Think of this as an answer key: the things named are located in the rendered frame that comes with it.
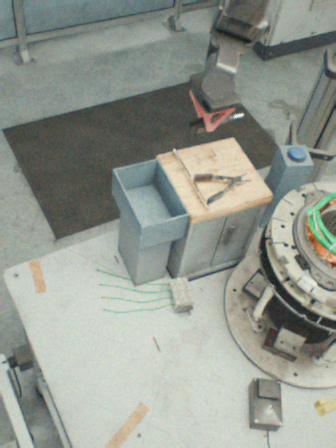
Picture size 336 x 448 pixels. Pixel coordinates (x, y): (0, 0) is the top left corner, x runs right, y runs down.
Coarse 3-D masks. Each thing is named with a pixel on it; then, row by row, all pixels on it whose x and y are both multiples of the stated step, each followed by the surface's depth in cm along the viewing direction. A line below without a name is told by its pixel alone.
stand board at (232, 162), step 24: (216, 144) 122; (168, 168) 115; (192, 168) 116; (216, 168) 117; (240, 168) 118; (192, 192) 112; (216, 192) 113; (240, 192) 114; (264, 192) 115; (192, 216) 108; (216, 216) 111
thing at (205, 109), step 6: (192, 84) 102; (192, 90) 102; (198, 96) 101; (198, 102) 101; (204, 102) 100; (204, 108) 100; (222, 108) 100; (228, 108) 102; (234, 108) 102; (204, 114) 101; (210, 114) 100; (222, 114) 104; (228, 114) 104; (204, 120) 104; (216, 120) 106; (210, 126) 106; (216, 126) 107
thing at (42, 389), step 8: (24, 336) 155; (32, 352) 156; (32, 360) 161; (32, 368) 174; (40, 368) 171; (40, 376) 171; (40, 384) 172; (40, 392) 184; (48, 392) 171; (48, 400) 169; (56, 416) 166; (56, 424) 165; (64, 432) 164; (64, 440) 162
